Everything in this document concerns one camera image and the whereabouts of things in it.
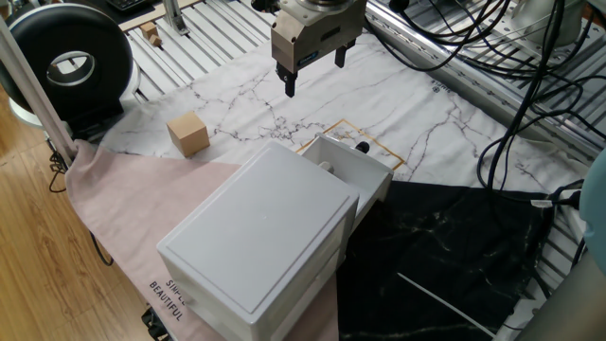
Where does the marble pink black cloth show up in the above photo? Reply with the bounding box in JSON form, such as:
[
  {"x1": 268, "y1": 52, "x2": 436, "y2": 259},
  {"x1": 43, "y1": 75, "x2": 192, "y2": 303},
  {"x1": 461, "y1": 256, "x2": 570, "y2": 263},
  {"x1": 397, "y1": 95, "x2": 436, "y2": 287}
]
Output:
[{"x1": 64, "y1": 32, "x2": 591, "y2": 341}]

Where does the black round ring device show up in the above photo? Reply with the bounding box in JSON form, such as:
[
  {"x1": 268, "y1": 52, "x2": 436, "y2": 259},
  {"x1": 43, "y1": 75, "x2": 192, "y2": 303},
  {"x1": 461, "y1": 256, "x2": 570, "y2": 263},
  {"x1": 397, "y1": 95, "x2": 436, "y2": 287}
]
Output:
[{"x1": 0, "y1": 3, "x2": 141, "y2": 139}]

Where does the white drawer cabinet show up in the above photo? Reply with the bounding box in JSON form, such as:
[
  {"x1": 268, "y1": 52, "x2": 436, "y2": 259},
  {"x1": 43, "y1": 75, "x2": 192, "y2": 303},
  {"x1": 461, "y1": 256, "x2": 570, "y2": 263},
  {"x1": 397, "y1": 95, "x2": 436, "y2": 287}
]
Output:
[{"x1": 156, "y1": 140, "x2": 361, "y2": 341}]

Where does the thin black cable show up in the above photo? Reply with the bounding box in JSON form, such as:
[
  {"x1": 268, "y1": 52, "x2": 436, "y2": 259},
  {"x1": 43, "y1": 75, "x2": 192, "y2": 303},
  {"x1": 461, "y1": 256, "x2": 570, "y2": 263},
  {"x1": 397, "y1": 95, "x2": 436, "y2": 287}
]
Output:
[
  {"x1": 48, "y1": 150, "x2": 68, "y2": 194},
  {"x1": 88, "y1": 230, "x2": 115, "y2": 267}
]

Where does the grey aluminium frame rail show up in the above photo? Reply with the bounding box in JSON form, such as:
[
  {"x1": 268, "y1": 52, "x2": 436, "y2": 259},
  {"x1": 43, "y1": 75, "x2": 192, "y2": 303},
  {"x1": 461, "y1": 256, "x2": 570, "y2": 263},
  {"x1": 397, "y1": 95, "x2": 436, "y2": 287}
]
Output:
[{"x1": 364, "y1": 0, "x2": 606, "y2": 165}]

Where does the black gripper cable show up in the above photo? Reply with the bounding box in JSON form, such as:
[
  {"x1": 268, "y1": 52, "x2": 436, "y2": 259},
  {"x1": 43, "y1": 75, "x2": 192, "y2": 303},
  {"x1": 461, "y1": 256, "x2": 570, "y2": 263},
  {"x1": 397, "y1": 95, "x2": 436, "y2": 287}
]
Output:
[{"x1": 363, "y1": 16, "x2": 458, "y2": 73}]

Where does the long black cable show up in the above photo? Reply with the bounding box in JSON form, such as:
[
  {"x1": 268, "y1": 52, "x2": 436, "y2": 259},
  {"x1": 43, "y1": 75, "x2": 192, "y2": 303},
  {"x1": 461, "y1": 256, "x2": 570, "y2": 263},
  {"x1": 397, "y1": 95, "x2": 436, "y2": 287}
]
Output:
[{"x1": 475, "y1": 0, "x2": 606, "y2": 191}]

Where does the white drawer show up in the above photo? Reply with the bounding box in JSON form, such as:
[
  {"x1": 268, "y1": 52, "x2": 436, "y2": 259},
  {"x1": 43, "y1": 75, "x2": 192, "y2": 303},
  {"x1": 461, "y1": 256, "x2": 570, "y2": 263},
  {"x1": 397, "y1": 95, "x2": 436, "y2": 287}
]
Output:
[{"x1": 301, "y1": 133, "x2": 394, "y2": 233}]

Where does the light wooden cube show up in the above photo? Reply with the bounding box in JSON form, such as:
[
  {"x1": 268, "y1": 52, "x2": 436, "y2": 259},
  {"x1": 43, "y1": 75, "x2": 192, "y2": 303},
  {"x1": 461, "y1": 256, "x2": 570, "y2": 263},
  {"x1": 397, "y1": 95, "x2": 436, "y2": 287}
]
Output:
[{"x1": 166, "y1": 110, "x2": 211, "y2": 158}]

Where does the black clamp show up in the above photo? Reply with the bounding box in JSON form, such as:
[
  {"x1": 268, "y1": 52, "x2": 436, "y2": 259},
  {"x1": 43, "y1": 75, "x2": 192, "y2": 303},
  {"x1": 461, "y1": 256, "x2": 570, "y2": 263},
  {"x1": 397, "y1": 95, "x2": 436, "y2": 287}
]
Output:
[{"x1": 140, "y1": 306, "x2": 172, "y2": 341}]

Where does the silver Schunk gripper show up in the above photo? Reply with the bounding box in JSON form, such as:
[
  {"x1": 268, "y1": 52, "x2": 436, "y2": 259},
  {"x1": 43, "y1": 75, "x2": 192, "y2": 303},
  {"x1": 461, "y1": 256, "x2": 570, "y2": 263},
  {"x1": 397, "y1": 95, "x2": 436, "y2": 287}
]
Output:
[{"x1": 270, "y1": 0, "x2": 368, "y2": 99}]

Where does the tan wooden board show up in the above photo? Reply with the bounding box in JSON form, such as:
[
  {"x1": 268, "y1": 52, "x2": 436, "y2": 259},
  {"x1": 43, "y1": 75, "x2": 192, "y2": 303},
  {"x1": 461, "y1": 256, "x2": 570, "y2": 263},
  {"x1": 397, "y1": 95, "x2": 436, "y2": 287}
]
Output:
[{"x1": 117, "y1": 0, "x2": 205, "y2": 32}]

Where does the aluminium profile pole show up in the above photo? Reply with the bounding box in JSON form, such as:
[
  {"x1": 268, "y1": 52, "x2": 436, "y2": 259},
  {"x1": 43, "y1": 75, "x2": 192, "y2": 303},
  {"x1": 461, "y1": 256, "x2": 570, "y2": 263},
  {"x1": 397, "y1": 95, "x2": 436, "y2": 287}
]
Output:
[{"x1": 0, "y1": 18, "x2": 80, "y2": 166}]

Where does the thin white stick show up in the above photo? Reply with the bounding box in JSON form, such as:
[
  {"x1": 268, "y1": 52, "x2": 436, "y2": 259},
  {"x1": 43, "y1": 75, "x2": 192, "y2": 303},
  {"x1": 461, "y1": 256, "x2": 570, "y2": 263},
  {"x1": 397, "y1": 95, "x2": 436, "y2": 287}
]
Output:
[{"x1": 396, "y1": 272, "x2": 496, "y2": 338}]

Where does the silver metal bracket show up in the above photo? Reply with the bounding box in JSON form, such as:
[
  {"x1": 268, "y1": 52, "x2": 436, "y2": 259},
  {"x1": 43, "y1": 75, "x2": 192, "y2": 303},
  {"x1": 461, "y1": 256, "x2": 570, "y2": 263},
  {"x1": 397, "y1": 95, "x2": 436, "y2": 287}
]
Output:
[{"x1": 162, "y1": 0, "x2": 190, "y2": 37}]

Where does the black keyboard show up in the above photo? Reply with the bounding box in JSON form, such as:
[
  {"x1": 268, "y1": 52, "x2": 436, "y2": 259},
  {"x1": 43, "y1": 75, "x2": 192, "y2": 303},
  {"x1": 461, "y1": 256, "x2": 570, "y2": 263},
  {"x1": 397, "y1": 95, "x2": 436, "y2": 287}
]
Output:
[{"x1": 106, "y1": 0, "x2": 152, "y2": 12}]

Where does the black power plug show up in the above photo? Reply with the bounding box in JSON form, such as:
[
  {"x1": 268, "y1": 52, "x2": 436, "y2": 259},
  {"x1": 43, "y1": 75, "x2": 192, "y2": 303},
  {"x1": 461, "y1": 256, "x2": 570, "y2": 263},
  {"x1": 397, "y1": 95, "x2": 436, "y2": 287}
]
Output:
[{"x1": 550, "y1": 188, "x2": 582, "y2": 210}]

